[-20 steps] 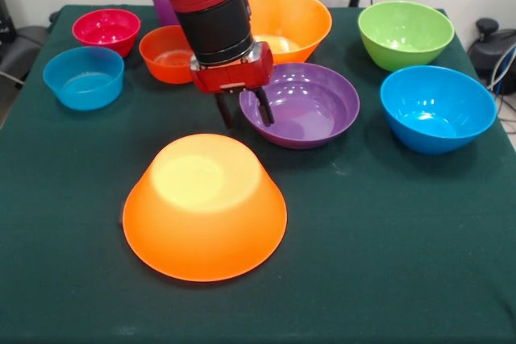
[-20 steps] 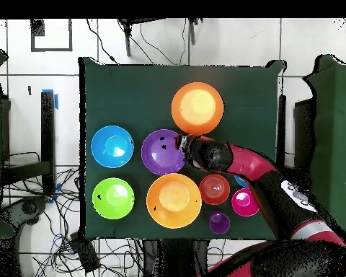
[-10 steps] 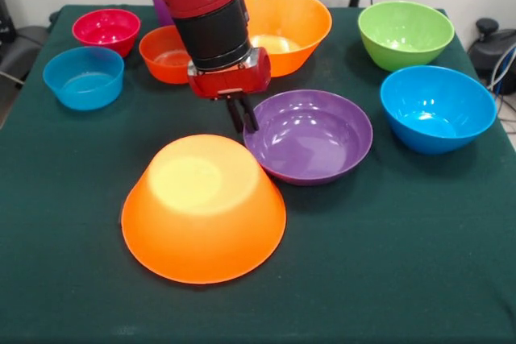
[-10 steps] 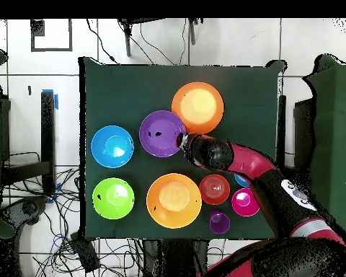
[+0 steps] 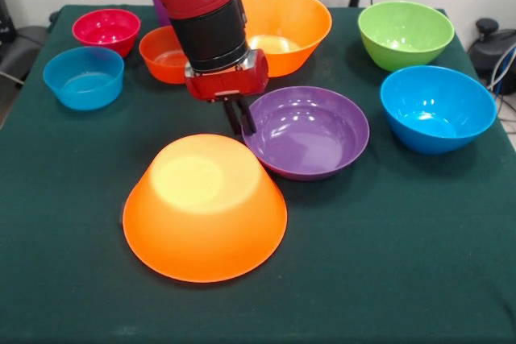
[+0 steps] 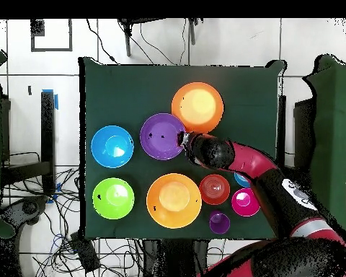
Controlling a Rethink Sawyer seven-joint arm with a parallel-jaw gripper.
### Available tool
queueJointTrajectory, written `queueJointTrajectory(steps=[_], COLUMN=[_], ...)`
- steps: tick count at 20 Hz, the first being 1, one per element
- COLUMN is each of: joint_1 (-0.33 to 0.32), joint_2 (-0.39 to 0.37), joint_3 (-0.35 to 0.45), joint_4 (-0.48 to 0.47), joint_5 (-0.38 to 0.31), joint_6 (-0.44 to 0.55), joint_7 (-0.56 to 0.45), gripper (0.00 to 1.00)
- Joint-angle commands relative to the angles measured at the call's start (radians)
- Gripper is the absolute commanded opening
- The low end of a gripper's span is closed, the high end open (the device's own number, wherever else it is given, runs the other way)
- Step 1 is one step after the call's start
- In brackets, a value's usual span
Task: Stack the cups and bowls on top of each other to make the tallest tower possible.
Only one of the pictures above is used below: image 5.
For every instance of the pink plastic bowl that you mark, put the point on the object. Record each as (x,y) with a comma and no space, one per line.
(106,31)

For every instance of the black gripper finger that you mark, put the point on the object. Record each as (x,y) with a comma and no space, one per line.
(233,118)
(246,116)

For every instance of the large blue bowl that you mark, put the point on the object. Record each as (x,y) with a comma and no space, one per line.
(435,110)

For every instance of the dark green tablecloth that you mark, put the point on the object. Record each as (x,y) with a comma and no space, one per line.
(363,259)

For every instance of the purple plastic bowl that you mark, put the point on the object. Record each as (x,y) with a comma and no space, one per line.
(310,138)

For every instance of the purple plastic cup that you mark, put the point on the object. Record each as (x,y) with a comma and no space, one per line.
(161,9)

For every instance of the green plastic bowl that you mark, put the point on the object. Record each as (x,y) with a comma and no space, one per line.
(403,34)

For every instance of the large orange bowl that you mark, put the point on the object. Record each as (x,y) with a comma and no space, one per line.
(205,215)
(290,26)

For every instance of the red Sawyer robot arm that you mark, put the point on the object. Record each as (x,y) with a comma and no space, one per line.
(201,17)

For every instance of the dark grey chair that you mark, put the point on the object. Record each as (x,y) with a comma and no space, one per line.
(24,46)

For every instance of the red plastic bowl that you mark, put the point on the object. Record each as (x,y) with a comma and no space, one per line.
(161,58)

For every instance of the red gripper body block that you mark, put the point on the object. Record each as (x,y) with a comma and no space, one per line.
(230,82)

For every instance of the small translucent blue bowl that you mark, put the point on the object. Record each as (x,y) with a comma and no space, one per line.
(82,78)

